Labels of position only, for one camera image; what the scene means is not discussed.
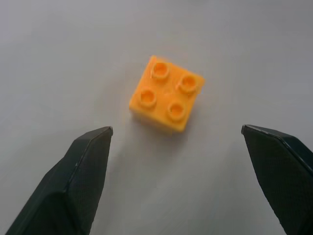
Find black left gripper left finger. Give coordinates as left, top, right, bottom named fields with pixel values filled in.
left=4, top=126, right=113, bottom=235

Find orange studded building block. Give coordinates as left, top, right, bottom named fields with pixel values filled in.
left=129, top=54, right=205, bottom=134

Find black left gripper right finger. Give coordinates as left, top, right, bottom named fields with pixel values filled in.
left=241, top=124, right=313, bottom=235

